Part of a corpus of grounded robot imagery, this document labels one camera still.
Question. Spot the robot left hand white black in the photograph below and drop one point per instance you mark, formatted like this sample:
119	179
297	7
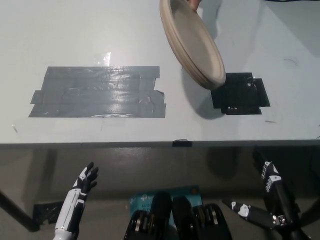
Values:
75	197

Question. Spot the teal cardboard box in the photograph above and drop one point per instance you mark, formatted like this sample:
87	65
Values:
192	197

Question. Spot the person's bare hand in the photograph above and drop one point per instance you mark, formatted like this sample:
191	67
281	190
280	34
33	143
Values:
194	4

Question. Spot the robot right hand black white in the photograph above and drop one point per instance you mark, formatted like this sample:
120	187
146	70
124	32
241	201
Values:
282	200

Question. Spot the black robot body blocks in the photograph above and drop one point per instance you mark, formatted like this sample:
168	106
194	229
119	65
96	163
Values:
180	220

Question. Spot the grey duct tape patch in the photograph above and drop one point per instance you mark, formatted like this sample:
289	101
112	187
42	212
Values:
100	92

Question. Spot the beige paper plate stack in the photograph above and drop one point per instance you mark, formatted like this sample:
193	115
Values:
192	42

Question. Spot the black table leg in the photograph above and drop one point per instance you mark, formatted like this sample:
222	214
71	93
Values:
312	212
17	212

